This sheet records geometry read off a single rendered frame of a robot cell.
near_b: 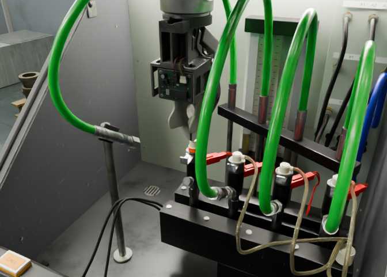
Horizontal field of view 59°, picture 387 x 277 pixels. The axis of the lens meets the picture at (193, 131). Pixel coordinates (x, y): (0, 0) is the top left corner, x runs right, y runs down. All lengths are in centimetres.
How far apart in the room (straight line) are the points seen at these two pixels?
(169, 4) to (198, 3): 4
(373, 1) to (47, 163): 71
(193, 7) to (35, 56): 429
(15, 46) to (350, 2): 412
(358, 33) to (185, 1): 40
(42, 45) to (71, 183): 397
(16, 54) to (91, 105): 376
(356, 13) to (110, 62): 55
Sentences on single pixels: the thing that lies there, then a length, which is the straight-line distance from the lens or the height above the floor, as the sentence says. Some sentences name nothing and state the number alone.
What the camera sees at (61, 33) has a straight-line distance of 52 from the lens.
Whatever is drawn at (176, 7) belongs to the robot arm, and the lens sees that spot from 48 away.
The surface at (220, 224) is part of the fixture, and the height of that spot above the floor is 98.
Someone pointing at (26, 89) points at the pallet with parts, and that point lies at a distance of 345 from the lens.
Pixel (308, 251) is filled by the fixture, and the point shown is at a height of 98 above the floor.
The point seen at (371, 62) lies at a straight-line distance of 44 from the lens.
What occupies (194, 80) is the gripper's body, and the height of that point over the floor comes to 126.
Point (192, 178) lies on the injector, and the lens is 63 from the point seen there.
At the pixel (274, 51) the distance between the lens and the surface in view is 79.
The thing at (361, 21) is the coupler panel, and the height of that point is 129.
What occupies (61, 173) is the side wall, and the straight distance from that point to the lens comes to 82.
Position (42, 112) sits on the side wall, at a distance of 74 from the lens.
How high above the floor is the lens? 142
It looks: 28 degrees down
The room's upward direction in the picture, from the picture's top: straight up
